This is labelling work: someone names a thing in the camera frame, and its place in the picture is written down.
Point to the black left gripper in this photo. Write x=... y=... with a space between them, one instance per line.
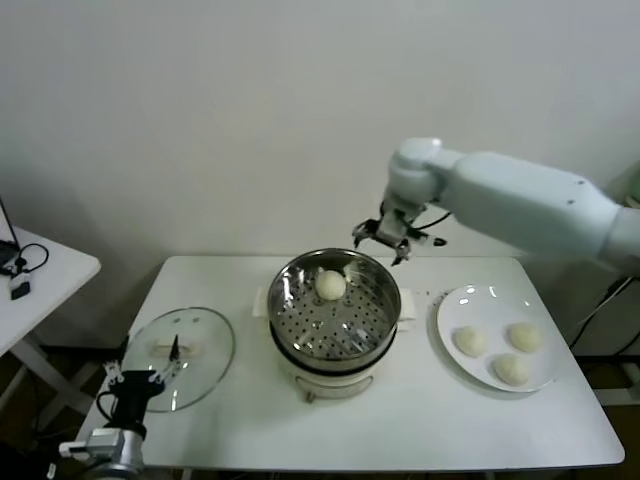
x=137 y=387

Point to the small black device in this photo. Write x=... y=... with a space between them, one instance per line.
x=20 y=291

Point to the white round plate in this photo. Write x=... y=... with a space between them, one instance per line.
x=470 y=305

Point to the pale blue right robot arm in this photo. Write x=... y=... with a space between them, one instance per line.
x=520 y=205

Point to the white side table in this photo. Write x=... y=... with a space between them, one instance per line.
x=55 y=285

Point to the stainless steel steamer basket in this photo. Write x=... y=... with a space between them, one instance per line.
x=310 y=325

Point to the glass pot lid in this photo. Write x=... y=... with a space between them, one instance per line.
x=200 y=370

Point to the white electric cooker base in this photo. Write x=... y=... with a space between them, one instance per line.
x=330 y=386

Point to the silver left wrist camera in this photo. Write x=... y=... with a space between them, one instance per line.
x=100 y=441

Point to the white steamed baozi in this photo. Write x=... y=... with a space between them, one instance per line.
x=470 y=342
x=511 y=370
x=330 y=286
x=526 y=337

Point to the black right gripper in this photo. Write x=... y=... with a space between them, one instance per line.
x=395 y=225

